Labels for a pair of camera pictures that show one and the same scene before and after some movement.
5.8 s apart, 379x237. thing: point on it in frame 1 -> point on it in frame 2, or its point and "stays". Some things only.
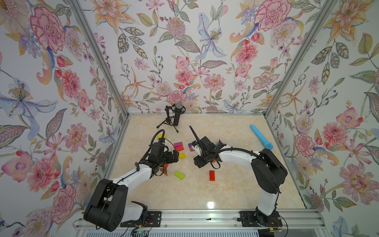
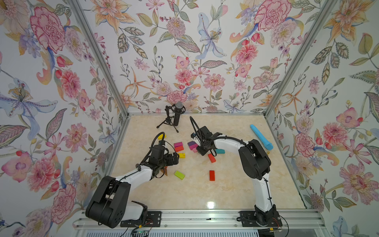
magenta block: [178, 144] stays
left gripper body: [167, 158] stays
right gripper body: [203, 159] -> [203, 148]
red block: [179, 148] stays
